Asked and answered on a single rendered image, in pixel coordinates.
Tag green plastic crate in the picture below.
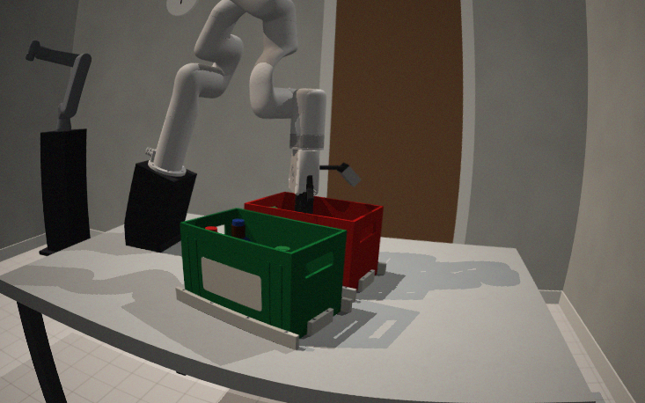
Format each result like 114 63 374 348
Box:
183 208 347 339

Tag red plastic crate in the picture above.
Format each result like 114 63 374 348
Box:
256 192 384 291

